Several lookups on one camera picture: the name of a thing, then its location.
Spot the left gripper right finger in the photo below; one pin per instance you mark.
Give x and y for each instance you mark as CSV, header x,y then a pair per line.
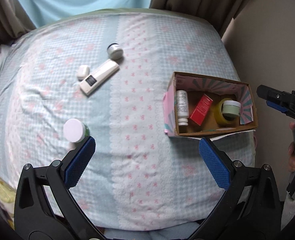
x,y
249,207

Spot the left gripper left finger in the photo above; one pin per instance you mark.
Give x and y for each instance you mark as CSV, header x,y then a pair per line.
x,y
44,207

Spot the pale green cream jar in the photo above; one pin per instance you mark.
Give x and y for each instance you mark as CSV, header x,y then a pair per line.
x,y
231,108

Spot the green jar white lid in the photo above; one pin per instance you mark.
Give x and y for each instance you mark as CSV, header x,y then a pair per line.
x,y
75,131

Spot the white pill bottle green label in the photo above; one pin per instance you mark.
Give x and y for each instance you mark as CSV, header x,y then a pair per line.
x,y
182,107

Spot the white remote control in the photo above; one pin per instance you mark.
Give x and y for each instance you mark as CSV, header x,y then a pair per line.
x,y
98,76

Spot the white earbuds case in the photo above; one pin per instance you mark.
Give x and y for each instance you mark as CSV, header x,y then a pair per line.
x,y
83,71

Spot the small white cream jar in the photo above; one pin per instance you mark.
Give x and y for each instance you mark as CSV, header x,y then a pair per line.
x,y
115,51

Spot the person right hand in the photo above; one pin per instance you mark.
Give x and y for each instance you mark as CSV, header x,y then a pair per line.
x,y
291,160

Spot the clear packing tape roll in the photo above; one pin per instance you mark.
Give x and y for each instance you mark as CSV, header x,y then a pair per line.
x,y
221,120

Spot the red carton box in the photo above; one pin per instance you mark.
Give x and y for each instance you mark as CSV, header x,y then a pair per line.
x,y
201,110

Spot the open cardboard box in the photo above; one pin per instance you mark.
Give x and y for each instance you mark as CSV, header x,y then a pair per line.
x,y
216,88

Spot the checkered floral bed sheet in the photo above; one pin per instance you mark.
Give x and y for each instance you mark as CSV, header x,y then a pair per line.
x,y
139,178

